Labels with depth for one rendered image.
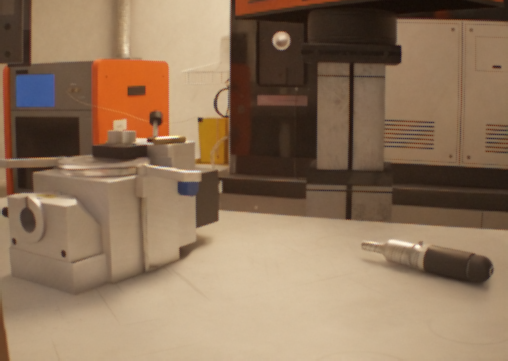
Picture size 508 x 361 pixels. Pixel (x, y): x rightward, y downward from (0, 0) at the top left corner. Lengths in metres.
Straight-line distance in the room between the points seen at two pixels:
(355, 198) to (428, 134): 1.06
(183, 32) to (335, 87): 2.60
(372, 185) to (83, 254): 0.61
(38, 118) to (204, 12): 1.81
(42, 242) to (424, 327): 0.32
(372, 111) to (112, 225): 0.60
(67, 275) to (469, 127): 1.69
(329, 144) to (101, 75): 0.90
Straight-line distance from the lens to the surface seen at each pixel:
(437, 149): 2.09
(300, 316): 0.48
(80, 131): 1.83
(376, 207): 1.05
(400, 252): 0.60
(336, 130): 1.05
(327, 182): 1.04
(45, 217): 0.54
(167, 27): 3.65
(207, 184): 0.69
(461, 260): 0.57
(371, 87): 1.04
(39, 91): 1.92
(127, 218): 0.56
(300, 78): 2.17
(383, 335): 0.45
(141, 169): 0.56
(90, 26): 3.92
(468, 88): 2.07
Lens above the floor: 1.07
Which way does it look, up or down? 9 degrees down
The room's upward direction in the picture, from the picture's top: straight up
